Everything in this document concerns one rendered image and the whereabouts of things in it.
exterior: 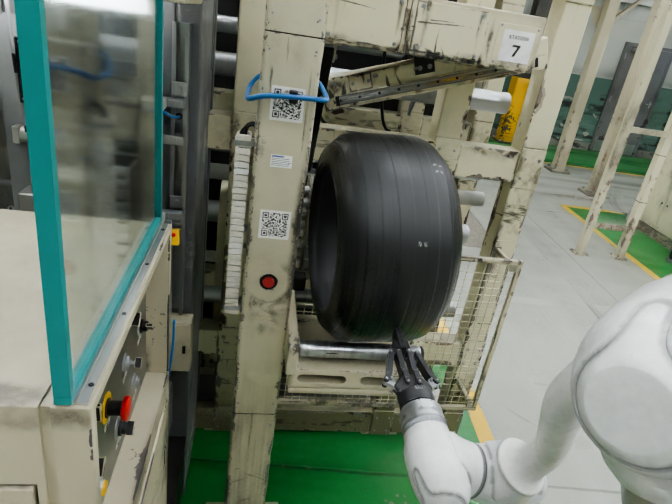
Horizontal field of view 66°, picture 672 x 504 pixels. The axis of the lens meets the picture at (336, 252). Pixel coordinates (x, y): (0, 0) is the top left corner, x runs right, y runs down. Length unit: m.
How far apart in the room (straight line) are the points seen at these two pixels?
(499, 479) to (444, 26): 1.10
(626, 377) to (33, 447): 0.61
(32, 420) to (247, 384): 0.91
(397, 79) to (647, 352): 1.29
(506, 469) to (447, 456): 0.12
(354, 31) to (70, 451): 1.15
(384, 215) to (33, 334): 0.70
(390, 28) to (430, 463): 1.05
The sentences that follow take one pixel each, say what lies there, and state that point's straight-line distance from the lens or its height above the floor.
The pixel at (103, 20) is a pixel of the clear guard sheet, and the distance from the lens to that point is 0.70.
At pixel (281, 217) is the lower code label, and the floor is 1.24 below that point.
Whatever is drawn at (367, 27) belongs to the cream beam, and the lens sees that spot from 1.47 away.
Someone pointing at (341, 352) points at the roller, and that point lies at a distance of 1.39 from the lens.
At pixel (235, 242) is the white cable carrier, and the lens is 1.32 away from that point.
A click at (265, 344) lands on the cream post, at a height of 0.87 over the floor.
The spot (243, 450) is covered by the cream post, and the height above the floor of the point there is 0.48.
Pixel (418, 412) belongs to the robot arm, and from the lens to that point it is 1.06.
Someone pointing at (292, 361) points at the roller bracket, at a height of 0.90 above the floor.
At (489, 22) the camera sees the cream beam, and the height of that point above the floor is 1.75.
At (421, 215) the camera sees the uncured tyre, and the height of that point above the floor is 1.33.
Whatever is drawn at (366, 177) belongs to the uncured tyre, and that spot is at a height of 1.39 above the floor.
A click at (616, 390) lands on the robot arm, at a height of 1.47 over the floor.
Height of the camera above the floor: 1.70
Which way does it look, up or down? 24 degrees down
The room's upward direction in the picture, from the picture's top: 9 degrees clockwise
